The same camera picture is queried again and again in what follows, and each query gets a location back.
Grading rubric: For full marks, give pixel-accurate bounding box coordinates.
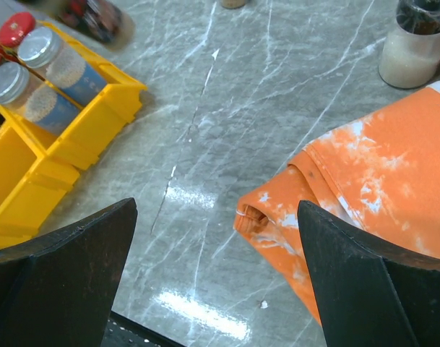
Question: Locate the orange tie-dye cloth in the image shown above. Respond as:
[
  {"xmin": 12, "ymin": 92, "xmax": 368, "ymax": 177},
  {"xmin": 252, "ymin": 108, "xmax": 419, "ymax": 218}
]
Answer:
[{"xmin": 234, "ymin": 81, "xmax": 440, "ymax": 318}]

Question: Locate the spice shaker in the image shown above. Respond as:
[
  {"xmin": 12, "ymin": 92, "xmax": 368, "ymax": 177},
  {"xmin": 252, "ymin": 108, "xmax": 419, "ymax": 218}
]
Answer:
[{"xmin": 56, "ymin": 0, "xmax": 135, "ymax": 50}]

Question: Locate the black-lid jar white powder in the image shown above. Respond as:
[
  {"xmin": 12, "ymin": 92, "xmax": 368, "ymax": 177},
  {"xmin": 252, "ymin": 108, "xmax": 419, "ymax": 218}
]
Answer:
[{"xmin": 379, "ymin": 1, "xmax": 440, "ymax": 89}]

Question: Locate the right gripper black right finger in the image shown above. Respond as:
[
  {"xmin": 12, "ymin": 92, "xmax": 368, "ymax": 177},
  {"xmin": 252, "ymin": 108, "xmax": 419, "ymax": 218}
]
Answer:
[{"xmin": 298, "ymin": 200, "xmax": 440, "ymax": 346}]

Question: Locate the yellow compartment bin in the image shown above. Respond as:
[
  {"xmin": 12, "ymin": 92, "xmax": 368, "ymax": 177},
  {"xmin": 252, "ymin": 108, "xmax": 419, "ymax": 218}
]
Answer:
[{"xmin": 0, "ymin": 22, "xmax": 147, "ymax": 249}]

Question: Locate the black-lid jar brown powder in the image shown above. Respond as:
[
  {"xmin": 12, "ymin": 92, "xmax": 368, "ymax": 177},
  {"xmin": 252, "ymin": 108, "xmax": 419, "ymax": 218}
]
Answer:
[{"xmin": 220, "ymin": 0, "xmax": 248, "ymax": 9}]

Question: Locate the blue-label clear jar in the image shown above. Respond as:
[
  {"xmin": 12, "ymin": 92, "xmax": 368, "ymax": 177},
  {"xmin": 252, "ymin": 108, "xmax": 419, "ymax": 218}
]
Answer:
[{"xmin": 17, "ymin": 26, "xmax": 108, "ymax": 106}]

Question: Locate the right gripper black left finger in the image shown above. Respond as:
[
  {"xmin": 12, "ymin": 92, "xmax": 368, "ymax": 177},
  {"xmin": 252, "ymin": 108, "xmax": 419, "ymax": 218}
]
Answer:
[{"xmin": 0, "ymin": 198, "xmax": 137, "ymax": 346}]

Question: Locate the white-lid jar edge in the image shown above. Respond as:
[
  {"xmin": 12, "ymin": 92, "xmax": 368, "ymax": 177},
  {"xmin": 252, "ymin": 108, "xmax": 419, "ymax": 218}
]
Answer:
[{"xmin": 0, "ymin": 62, "xmax": 79, "ymax": 135}]

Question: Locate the red-lid sauce jar back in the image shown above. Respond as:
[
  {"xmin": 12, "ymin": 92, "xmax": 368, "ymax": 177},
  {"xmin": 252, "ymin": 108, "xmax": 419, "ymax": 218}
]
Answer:
[{"xmin": 0, "ymin": 12, "xmax": 37, "ymax": 50}]

